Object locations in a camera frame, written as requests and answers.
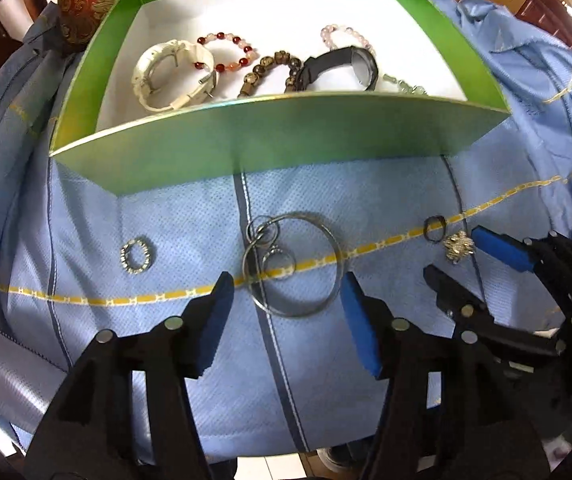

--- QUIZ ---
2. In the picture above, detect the white wristwatch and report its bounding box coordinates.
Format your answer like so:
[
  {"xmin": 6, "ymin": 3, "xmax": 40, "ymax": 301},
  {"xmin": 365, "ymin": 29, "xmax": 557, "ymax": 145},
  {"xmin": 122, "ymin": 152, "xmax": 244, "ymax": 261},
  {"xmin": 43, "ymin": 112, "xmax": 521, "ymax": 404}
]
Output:
[{"xmin": 132, "ymin": 39, "xmax": 219, "ymax": 113}]

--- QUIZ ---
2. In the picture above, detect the small plain silver ring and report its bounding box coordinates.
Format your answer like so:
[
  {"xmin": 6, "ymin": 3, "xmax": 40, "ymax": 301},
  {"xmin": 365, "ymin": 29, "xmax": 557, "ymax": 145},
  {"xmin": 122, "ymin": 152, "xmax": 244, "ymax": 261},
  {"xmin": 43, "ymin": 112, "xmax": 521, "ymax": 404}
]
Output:
[{"xmin": 246, "ymin": 215, "xmax": 281, "ymax": 246}]

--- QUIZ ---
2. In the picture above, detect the gold flower brooch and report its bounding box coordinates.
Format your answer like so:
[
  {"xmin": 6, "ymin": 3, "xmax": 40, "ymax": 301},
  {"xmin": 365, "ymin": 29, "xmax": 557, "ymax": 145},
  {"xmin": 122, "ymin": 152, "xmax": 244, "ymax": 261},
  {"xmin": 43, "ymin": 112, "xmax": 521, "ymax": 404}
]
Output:
[{"xmin": 442, "ymin": 231, "xmax": 476, "ymax": 264}]

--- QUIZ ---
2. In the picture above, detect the brown bead bracelet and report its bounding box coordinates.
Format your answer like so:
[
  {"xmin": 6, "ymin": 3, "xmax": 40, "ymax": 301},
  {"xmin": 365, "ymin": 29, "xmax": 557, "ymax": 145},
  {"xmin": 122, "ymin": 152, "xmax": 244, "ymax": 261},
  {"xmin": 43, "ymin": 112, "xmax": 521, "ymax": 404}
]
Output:
[{"xmin": 237, "ymin": 49, "xmax": 307, "ymax": 100}]

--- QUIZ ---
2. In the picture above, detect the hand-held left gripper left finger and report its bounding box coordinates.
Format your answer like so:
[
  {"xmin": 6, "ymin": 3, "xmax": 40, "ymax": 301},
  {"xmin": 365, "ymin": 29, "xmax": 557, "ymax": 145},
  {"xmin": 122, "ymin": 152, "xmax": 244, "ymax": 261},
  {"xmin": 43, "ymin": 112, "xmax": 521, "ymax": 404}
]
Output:
[{"xmin": 23, "ymin": 271, "xmax": 237, "ymax": 480}]

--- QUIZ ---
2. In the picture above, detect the light blue striped blanket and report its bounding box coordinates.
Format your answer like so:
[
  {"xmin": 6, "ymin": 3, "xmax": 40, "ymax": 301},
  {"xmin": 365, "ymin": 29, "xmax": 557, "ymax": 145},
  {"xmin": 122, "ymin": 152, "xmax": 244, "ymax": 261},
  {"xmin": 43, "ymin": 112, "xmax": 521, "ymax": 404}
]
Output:
[{"xmin": 0, "ymin": 0, "xmax": 572, "ymax": 456}]

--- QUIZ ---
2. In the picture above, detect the rhinestone ring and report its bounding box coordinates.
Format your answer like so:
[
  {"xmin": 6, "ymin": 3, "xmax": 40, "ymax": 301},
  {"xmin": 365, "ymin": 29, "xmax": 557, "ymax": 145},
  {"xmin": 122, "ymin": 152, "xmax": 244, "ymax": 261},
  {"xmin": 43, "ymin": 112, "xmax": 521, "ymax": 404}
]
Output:
[{"xmin": 119, "ymin": 236, "xmax": 155, "ymax": 275}]

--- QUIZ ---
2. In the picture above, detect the silver chain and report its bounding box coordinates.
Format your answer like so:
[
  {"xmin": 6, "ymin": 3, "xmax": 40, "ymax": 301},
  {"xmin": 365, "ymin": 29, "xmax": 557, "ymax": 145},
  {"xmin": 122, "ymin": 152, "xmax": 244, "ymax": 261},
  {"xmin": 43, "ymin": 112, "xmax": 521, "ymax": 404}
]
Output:
[{"xmin": 383, "ymin": 73, "xmax": 430, "ymax": 97}]

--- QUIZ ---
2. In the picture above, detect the black strap loop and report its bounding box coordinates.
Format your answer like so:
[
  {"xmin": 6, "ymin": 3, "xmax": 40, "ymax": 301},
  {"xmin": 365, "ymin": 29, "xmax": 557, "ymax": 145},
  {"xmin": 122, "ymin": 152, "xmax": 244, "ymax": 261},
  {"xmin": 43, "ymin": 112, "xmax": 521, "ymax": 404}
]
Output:
[{"xmin": 423, "ymin": 214, "xmax": 448, "ymax": 244}]

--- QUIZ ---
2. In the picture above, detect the black wristwatch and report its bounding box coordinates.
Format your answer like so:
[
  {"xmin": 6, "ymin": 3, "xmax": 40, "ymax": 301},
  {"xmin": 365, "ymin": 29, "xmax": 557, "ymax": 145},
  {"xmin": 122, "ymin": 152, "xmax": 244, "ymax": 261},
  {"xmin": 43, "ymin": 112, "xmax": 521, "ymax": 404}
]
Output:
[{"xmin": 295, "ymin": 45, "xmax": 381, "ymax": 94}]

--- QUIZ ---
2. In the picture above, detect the large silver bangle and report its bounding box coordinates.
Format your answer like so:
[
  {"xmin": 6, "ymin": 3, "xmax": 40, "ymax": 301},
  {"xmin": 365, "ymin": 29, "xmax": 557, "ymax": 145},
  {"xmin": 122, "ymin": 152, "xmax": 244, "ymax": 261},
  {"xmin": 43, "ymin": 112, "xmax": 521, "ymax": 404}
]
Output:
[{"xmin": 241, "ymin": 211, "xmax": 343, "ymax": 319}]

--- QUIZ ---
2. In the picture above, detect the green cardboard box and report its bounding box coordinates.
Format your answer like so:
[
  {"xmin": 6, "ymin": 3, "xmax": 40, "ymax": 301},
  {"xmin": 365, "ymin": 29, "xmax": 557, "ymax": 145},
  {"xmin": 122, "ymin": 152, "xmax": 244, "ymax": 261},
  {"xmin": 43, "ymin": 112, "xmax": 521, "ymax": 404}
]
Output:
[{"xmin": 48, "ymin": 0, "xmax": 511, "ymax": 197}]

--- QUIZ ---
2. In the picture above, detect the person's shoe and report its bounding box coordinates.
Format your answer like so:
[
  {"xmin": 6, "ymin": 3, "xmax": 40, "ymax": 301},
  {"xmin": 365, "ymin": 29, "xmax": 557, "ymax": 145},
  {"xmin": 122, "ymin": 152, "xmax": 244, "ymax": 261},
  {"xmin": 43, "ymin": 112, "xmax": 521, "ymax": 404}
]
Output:
[{"xmin": 316, "ymin": 447, "xmax": 369, "ymax": 480}]

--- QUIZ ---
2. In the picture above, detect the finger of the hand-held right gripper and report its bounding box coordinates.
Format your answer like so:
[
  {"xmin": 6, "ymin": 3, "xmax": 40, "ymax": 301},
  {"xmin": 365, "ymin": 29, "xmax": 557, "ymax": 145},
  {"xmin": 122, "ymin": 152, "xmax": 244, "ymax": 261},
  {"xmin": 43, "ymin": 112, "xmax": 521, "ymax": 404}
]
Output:
[
  {"xmin": 470, "ymin": 226, "xmax": 572, "ymax": 322},
  {"xmin": 423, "ymin": 265, "xmax": 567, "ymax": 361}
]

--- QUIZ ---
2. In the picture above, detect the red gold patterned cushion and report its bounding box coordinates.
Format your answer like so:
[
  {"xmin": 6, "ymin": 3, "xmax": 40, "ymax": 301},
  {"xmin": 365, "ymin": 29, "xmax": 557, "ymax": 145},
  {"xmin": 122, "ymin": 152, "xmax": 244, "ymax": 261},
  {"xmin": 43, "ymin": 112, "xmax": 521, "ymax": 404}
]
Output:
[{"xmin": 51, "ymin": 0, "xmax": 434, "ymax": 54}]

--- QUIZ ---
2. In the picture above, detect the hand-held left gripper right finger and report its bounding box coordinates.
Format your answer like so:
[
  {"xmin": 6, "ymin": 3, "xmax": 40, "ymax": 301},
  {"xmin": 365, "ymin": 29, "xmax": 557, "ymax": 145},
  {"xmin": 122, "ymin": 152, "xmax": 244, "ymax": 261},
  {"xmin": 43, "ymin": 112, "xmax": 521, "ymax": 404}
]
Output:
[{"xmin": 341, "ymin": 271, "xmax": 551, "ymax": 480}]

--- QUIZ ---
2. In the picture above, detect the red bead bracelet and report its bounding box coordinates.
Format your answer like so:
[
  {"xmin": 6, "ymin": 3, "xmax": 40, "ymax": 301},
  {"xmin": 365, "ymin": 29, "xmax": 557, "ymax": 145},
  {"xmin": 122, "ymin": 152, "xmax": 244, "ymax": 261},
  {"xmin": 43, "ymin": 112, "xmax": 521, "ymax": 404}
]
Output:
[{"xmin": 195, "ymin": 31, "xmax": 258, "ymax": 75}]

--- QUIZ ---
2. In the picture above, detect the silver gem ring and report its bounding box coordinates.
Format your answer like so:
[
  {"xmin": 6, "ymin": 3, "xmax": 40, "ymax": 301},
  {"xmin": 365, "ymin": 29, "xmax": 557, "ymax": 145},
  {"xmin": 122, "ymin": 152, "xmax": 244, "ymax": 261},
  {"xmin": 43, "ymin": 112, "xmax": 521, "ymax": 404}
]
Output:
[{"xmin": 261, "ymin": 245, "xmax": 298, "ymax": 280}]

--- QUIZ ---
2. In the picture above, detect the pink bead bracelet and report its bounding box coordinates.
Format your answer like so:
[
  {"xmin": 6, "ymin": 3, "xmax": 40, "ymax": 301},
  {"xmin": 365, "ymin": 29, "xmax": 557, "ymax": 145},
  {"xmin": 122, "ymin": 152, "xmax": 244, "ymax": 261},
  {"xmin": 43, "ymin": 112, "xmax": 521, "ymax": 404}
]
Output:
[{"xmin": 320, "ymin": 23, "xmax": 376, "ymax": 59}]

